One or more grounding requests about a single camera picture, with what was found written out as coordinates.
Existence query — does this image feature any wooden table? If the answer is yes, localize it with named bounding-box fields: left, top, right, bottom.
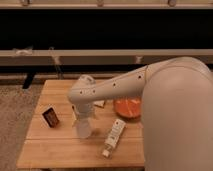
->
left=17, top=80, right=144, bottom=170

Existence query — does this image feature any orange bowl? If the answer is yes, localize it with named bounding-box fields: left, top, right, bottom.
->
left=113, top=98, right=141, bottom=119

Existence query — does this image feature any beige wedge block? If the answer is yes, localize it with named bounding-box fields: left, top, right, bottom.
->
left=94, top=100, right=105, bottom=108

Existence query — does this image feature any white tube bottle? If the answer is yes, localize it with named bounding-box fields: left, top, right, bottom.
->
left=102, top=119, right=126, bottom=158

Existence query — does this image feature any brown rectangular eraser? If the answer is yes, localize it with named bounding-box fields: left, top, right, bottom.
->
left=43, top=107, right=59, bottom=128

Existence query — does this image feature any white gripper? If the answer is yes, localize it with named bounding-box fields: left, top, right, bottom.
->
left=72, top=103, right=96, bottom=126

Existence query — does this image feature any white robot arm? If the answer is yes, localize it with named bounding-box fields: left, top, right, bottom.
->
left=68, top=57, right=213, bottom=171

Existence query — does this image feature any long white rail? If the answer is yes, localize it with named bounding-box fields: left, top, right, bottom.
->
left=0, top=49, right=213, bottom=66

